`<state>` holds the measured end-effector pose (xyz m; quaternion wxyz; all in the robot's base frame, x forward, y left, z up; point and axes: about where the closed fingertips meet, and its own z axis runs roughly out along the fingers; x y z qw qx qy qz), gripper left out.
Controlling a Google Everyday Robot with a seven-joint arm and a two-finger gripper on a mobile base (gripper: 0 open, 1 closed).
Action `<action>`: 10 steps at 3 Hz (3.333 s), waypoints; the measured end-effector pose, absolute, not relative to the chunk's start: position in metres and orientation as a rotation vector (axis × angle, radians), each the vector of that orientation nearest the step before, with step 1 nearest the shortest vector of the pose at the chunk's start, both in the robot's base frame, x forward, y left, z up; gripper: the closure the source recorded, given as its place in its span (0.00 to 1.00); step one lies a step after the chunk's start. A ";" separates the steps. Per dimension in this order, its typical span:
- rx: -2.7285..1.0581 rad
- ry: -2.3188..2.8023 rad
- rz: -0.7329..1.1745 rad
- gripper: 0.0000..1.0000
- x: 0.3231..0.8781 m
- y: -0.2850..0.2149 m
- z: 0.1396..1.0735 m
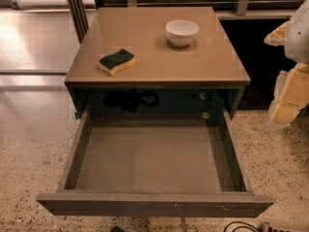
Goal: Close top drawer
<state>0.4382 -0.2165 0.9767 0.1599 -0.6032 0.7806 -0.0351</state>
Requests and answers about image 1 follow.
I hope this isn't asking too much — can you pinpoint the grey top drawer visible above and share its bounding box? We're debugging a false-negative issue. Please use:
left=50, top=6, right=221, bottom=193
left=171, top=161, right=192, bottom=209
left=37, top=109, right=273, bottom=218

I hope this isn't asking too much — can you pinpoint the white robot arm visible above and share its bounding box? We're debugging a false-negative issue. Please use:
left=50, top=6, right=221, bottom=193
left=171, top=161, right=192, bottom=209
left=264, top=0, right=309, bottom=131

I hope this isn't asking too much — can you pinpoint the brown drawer cabinet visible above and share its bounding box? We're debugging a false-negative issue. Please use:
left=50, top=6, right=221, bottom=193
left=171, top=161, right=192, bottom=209
left=65, top=7, right=250, bottom=115

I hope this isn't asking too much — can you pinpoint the white ceramic bowl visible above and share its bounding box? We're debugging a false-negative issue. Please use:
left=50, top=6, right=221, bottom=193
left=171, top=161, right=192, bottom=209
left=165, top=20, right=199, bottom=47

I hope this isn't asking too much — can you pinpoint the yellow green sponge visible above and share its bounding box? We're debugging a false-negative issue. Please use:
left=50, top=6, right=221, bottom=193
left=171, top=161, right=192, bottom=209
left=99, top=48, right=135, bottom=76

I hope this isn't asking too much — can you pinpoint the black floor cable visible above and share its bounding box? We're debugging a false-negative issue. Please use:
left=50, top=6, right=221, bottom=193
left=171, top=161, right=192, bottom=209
left=223, top=221, right=291, bottom=232

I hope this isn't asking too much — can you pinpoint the dark vertical frame post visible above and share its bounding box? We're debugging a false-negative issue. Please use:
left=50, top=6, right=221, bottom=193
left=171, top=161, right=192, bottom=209
left=67, top=0, right=89, bottom=43

